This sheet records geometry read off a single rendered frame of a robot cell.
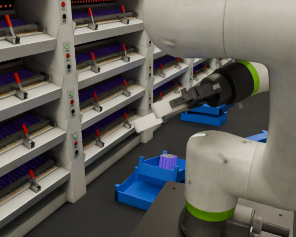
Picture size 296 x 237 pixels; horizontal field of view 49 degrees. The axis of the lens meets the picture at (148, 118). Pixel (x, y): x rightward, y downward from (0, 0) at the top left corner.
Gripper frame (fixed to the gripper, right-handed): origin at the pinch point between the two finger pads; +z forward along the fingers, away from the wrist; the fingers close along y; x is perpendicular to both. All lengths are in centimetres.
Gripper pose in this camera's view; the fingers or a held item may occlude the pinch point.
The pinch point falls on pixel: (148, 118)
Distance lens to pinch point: 69.8
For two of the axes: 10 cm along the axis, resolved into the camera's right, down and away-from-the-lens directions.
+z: -8.6, 3.6, -3.8
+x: -4.2, -9.0, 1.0
